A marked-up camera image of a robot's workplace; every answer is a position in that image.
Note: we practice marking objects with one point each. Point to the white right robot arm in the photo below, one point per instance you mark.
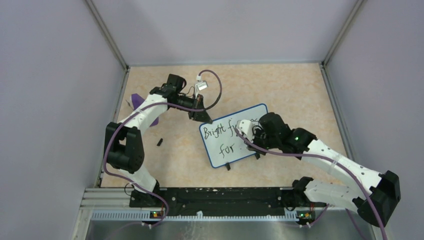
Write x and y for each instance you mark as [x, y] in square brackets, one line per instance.
[373, 195]

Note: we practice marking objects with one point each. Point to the aluminium frame rail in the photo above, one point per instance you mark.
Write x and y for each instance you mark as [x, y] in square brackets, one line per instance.
[319, 223]

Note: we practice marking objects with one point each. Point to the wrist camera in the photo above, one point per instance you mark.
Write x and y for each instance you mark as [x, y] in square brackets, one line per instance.
[245, 129]
[199, 85]

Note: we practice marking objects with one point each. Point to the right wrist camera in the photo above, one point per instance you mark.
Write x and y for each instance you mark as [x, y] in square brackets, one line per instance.
[245, 129]

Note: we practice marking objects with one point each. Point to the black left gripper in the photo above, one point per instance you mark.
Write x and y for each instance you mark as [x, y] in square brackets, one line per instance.
[199, 116]

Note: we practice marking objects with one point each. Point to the purple whiteboard eraser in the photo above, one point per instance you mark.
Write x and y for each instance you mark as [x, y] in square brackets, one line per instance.
[147, 113]

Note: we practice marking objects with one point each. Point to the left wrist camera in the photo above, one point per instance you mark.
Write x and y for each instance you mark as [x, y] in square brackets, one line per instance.
[199, 85]

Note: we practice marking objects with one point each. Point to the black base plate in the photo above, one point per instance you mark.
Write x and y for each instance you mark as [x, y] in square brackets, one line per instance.
[223, 201]

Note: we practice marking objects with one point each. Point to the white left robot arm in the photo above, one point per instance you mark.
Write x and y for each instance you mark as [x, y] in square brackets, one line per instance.
[124, 148]

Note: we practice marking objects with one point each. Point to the white slotted cable duct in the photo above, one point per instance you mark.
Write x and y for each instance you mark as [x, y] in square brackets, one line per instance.
[147, 216]

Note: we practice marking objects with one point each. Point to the black marker cap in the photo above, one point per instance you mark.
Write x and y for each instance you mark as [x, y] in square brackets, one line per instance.
[160, 142]

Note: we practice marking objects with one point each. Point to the blue framed whiteboard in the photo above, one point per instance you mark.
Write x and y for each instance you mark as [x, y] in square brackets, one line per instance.
[221, 143]

